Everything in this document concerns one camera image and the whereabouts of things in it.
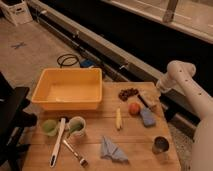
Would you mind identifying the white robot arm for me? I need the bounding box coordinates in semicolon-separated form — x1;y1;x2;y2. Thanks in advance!
156;60;213;171

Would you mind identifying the yellow plastic tray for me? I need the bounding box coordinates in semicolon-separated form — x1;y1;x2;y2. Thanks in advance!
31;68;102;110

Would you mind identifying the bunch of dark grapes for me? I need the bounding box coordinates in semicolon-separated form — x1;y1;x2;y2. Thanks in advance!
118;88;139;101

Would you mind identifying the yellow banana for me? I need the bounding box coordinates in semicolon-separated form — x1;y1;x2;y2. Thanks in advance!
116;108;122;130

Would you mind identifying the blue box on floor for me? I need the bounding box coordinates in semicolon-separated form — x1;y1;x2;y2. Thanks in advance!
80;59;94;68

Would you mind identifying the orange peach fruit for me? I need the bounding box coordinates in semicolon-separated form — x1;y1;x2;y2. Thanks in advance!
128;102;141;116

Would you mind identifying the white mug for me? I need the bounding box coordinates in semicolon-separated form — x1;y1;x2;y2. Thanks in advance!
67;116;86;138

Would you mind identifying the blue sponge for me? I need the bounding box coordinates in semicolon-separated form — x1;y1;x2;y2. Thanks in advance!
140;108;156;127

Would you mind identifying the blue folded cloth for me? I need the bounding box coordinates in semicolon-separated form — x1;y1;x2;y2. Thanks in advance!
100;136;128;163

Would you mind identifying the green cup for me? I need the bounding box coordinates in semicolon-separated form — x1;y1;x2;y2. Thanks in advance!
41;119;58;136

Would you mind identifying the metal cup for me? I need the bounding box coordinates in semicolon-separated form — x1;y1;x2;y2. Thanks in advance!
152;136;169;154

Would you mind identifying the black tripod stand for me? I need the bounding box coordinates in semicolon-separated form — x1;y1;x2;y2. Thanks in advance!
0;71;37;171

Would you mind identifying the white storage box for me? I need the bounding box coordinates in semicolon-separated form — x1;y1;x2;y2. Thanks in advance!
0;0;32;26

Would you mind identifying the black coiled cable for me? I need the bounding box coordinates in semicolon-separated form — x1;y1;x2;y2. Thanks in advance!
56;53;81;69

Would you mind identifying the white handled brush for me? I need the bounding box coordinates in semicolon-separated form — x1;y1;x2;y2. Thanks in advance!
50;117;66;168

